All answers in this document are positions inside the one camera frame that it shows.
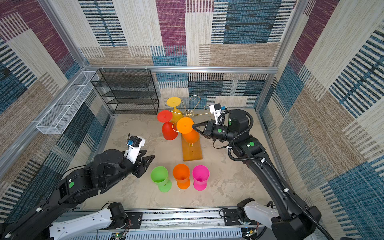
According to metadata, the red wine glass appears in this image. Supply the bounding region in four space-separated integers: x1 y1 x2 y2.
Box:
157 110 178 141

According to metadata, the gold wire wine glass rack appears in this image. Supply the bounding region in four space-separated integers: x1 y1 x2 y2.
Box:
167 95 207 162

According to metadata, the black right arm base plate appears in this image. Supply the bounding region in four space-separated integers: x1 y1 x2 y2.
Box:
219 208 251 226

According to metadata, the green wine glass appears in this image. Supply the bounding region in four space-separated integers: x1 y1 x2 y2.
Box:
151 166 172 193

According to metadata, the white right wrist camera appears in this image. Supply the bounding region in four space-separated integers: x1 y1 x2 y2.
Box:
209 104 228 125

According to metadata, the yellow wine glass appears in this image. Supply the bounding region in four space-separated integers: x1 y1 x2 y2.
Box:
167 97 184 124

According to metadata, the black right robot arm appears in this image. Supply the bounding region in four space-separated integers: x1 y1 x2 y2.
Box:
192 109 322 240

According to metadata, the orange wine glass front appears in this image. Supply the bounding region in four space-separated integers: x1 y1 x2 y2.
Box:
177 117 200 144

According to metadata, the orange wine glass back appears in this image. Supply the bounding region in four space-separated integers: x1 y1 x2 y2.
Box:
173 164 191 190

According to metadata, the black corrugated cable conduit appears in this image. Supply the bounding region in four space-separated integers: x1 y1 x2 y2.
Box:
212 108 334 240

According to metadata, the aluminium front rail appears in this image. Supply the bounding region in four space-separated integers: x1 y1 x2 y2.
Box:
53 205 310 240

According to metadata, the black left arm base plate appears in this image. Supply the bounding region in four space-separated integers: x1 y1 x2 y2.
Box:
123 212 144 230

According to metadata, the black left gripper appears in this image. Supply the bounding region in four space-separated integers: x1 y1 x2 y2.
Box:
103 148 156 191

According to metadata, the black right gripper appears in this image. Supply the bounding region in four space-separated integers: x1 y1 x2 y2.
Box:
192 119 237 142

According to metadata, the orange wine glass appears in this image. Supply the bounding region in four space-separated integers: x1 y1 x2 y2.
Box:
173 164 191 190
177 117 200 144

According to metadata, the pink wine glass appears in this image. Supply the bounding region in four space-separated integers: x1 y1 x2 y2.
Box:
193 165 210 191

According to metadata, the white mesh wall basket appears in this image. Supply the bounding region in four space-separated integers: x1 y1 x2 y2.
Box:
36 71 96 135

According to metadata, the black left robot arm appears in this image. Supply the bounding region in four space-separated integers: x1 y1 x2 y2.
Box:
1 149 155 240

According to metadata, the black mesh shelf rack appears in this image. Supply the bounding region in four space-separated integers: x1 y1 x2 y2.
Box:
91 69 160 115

